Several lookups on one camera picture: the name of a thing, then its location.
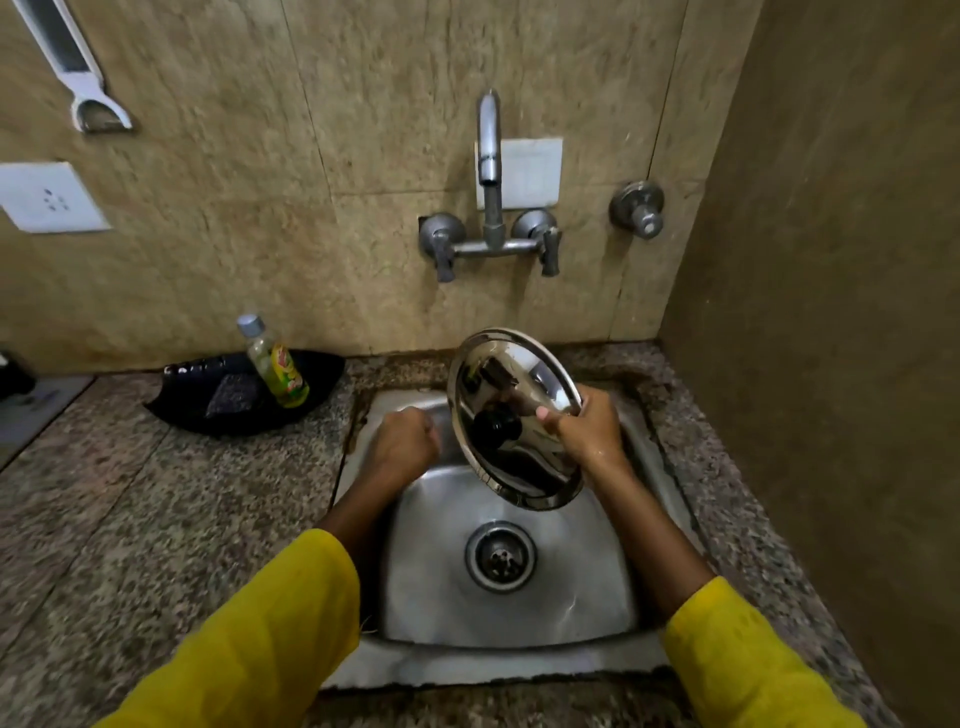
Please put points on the person's right hand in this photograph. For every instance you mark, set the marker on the person's right hand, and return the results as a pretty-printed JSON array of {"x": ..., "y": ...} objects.
[{"x": 592, "y": 435}]

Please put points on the person's left hand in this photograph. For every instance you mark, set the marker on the person's left hand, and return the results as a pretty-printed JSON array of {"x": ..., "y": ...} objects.
[{"x": 401, "y": 446}]

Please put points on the person's right thumb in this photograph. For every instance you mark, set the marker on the person's right thumb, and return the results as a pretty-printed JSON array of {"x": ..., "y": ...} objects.
[{"x": 553, "y": 420}]

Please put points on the person's left fingers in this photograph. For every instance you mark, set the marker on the person's left fingers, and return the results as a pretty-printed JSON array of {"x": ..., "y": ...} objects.
[{"x": 429, "y": 435}]

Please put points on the steel pot lid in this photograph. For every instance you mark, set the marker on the steel pot lid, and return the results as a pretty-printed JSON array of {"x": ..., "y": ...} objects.
[{"x": 510, "y": 420}]

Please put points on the person's left forearm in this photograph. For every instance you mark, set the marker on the person's left forearm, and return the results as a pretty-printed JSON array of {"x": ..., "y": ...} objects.
[{"x": 300, "y": 600}]

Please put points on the person's right forearm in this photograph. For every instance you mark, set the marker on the person's right forearm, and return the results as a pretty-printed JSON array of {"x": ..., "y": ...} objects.
[{"x": 705, "y": 600}]

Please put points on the sink drain strainer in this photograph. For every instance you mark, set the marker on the sink drain strainer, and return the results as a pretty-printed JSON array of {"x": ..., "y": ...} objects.
[{"x": 500, "y": 556}]

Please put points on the steel sink basin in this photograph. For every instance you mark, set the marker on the steel sink basin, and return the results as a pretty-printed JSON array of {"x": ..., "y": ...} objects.
[{"x": 502, "y": 570}]

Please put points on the dish soap bottle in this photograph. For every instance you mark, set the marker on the dish soap bottle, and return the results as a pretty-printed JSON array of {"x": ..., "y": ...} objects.
[{"x": 276, "y": 364}]

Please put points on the dark scrub sponge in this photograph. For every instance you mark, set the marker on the dark scrub sponge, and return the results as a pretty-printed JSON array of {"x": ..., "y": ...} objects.
[{"x": 234, "y": 394}]

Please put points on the black plastic tray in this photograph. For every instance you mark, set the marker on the black plastic tray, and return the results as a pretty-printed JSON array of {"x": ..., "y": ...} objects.
[{"x": 225, "y": 394}]

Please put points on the black object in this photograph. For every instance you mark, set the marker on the black object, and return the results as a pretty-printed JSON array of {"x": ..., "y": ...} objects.
[{"x": 13, "y": 375}]

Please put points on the white electrical socket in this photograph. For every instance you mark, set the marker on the white electrical socket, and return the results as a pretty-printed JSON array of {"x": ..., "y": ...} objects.
[{"x": 49, "y": 197}]

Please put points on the chrome wall faucet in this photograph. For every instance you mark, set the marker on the chrome wall faucet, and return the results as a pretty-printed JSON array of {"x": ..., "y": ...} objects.
[{"x": 491, "y": 217}]

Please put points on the chrome wall valve knob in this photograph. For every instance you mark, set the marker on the chrome wall valve knob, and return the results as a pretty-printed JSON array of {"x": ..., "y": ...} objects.
[{"x": 637, "y": 208}]

